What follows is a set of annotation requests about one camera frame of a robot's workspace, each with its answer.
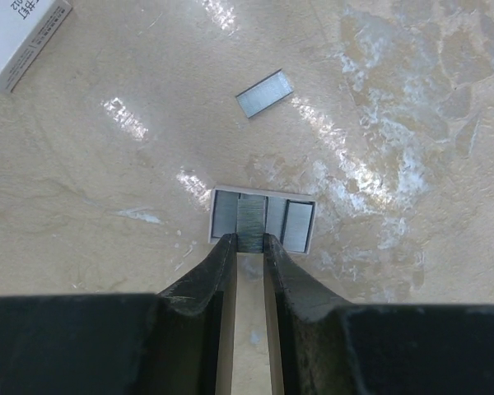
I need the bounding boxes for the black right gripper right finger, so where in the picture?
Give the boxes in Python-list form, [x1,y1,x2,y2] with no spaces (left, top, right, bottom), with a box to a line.
[263,235,494,394]

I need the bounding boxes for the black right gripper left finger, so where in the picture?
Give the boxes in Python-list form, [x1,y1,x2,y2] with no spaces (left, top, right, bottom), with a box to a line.
[0,234,238,394]

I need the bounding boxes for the grey staple tray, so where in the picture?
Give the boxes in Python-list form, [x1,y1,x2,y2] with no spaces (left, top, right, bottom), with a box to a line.
[208,186,316,254]

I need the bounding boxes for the grey staple strip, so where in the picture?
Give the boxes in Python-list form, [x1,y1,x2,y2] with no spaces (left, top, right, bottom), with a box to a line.
[236,69,293,119]
[236,197,267,253]

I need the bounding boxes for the white staple box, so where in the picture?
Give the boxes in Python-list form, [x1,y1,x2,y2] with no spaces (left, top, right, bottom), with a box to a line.
[0,0,72,93]

